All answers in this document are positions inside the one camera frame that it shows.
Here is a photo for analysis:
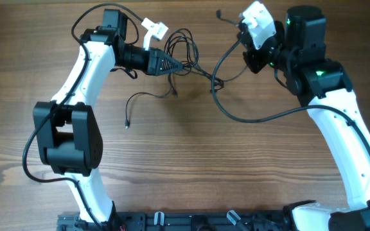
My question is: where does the black cable bundle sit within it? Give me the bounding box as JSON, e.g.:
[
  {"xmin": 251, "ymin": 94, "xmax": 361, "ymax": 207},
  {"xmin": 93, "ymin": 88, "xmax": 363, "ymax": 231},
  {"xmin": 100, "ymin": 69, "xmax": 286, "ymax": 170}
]
[{"xmin": 163, "ymin": 28, "xmax": 249, "ymax": 97}]

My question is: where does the separated black cable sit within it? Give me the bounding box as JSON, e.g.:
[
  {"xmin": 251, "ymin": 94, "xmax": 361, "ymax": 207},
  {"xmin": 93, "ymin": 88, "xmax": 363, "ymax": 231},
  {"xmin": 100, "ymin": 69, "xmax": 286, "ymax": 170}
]
[{"xmin": 215, "ymin": 9, "xmax": 241, "ymax": 26}]

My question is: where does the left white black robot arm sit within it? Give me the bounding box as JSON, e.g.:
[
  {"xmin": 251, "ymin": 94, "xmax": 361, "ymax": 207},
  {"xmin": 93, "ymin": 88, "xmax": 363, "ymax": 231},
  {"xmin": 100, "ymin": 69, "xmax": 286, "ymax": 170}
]
[{"xmin": 30, "ymin": 4, "xmax": 183, "ymax": 230}]

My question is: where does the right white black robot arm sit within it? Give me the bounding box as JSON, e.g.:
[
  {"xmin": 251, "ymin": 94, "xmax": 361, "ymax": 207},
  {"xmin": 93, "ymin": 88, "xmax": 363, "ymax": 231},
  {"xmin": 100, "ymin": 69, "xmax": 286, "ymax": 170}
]
[{"xmin": 239, "ymin": 2, "xmax": 370, "ymax": 230}]

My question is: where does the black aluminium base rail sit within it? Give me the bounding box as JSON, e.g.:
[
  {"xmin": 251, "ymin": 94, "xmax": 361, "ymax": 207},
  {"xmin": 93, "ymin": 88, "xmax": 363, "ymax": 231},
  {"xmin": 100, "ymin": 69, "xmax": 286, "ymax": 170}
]
[{"xmin": 56, "ymin": 210, "xmax": 344, "ymax": 231}]

